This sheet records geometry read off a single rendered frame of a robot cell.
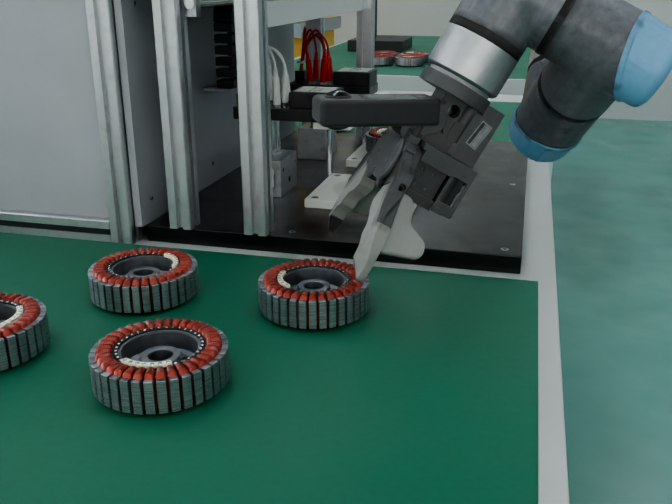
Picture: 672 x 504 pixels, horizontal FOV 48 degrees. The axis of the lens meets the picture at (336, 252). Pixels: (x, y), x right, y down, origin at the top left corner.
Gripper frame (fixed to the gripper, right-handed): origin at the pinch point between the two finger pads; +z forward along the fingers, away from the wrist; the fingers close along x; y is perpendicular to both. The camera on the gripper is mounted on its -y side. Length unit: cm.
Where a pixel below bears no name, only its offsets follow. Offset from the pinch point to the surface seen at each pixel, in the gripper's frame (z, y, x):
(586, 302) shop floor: 12, 141, 150
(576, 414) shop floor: 31, 109, 85
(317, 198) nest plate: 1.1, 3.8, 29.1
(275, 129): -3.2, -3.8, 40.4
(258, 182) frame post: 0.7, -6.7, 18.1
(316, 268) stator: 3.2, 0.1, 3.1
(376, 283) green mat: 2.5, 7.9, 5.5
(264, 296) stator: 6.6, -4.8, -2.2
